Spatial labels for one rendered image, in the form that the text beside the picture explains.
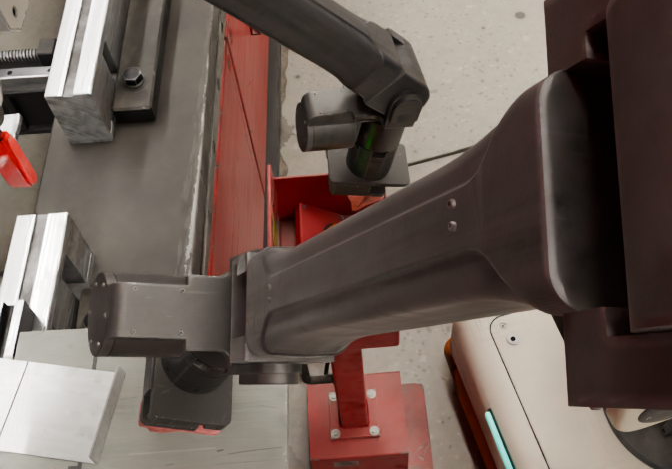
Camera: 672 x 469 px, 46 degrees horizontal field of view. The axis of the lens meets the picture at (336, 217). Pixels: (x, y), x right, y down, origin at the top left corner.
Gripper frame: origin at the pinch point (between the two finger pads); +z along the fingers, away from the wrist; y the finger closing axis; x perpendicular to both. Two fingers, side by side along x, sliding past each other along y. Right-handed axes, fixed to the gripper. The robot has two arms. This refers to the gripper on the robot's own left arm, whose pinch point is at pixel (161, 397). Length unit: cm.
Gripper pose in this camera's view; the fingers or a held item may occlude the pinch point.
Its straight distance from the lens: 74.8
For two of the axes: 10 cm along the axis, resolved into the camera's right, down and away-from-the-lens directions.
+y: 0.4, 8.4, -5.4
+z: -4.6, 5.0, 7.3
